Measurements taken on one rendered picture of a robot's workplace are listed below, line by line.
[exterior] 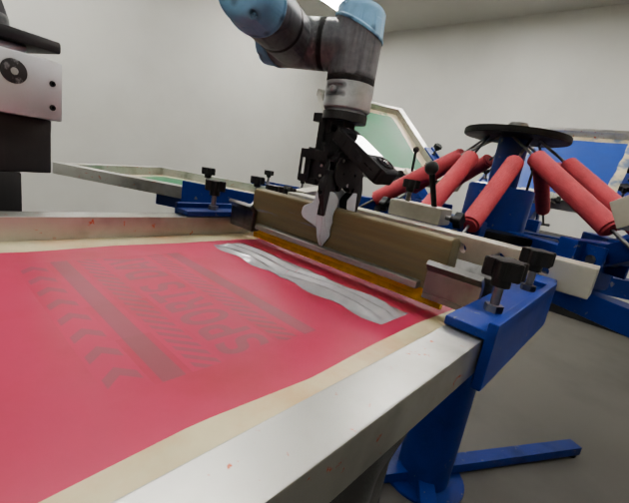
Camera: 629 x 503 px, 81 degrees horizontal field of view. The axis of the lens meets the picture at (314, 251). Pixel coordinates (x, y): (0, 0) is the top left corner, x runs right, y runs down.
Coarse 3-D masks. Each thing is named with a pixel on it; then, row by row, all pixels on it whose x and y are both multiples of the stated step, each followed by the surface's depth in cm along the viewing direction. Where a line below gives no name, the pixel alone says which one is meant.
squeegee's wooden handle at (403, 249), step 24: (264, 192) 71; (264, 216) 71; (288, 216) 67; (336, 216) 59; (360, 216) 57; (312, 240) 63; (336, 240) 60; (360, 240) 57; (384, 240) 54; (408, 240) 51; (432, 240) 49; (456, 240) 48; (384, 264) 54; (408, 264) 51
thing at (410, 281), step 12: (264, 228) 70; (288, 240) 66; (300, 240) 64; (324, 252) 60; (336, 252) 58; (360, 264) 55; (372, 264) 55; (384, 276) 53; (396, 276) 51; (408, 276) 51
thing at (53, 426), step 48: (288, 288) 50; (384, 288) 57; (0, 336) 29; (48, 336) 30; (336, 336) 39; (384, 336) 40; (0, 384) 24; (48, 384) 25; (96, 384) 25; (192, 384) 27; (240, 384) 28; (288, 384) 29; (0, 432) 20; (48, 432) 21; (96, 432) 21; (144, 432) 22; (0, 480) 18; (48, 480) 18
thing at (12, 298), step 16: (240, 240) 73; (256, 240) 76; (0, 256) 45; (16, 256) 46; (32, 256) 46; (48, 256) 47; (64, 256) 48; (80, 256) 49; (96, 256) 50; (112, 256) 51; (192, 256) 57; (208, 256) 59; (224, 256) 60; (288, 256) 67; (304, 256) 68; (0, 272) 40; (16, 272) 41; (224, 272) 52; (240, 272) 54; (256, 272) 55; (272, 272) 56; (0, 288) 37; (16, 288) 37; (0, 304) 34; (16, 304) 34; (32, 304) 35; (0, 320) 31
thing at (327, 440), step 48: (0, 240) 50; (48, 240) 54; (432, 336) 34; (336, 384) 24; (384, 384) 25; (432, 384) 27; (288, 432) 19; (336, 432) 20; (384, 432) 23; (192, 480) 15; (240, 480) 16; (288, 480) 16; (336, 480) 20
